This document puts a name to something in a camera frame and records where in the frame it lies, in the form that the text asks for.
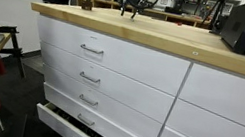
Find wooden background workbench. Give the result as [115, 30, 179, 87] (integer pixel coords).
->
[74, 0, 212, 30]

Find white workbench drawer cabinet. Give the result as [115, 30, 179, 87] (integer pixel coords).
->
[15, 12, 245, 137]

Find white drawer holding tools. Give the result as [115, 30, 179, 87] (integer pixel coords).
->
[30, 99, 148, 137]

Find black camera tripod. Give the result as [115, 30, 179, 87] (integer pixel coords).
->
[200, 0, 228, 35]

